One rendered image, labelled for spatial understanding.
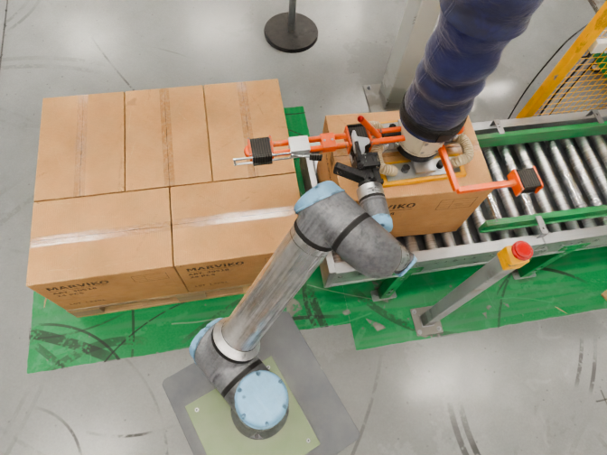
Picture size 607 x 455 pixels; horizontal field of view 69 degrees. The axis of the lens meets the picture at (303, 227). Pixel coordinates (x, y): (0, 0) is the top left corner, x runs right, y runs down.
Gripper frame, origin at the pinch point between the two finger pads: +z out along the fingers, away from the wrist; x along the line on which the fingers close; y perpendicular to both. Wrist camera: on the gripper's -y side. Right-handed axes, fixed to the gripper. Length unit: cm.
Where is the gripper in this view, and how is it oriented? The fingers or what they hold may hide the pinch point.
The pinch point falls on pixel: (350, 139)
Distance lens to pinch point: 163.3
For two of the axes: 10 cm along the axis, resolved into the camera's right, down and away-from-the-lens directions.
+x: 0.5, -4.1, -9.1
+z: -1.7, -9.0, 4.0
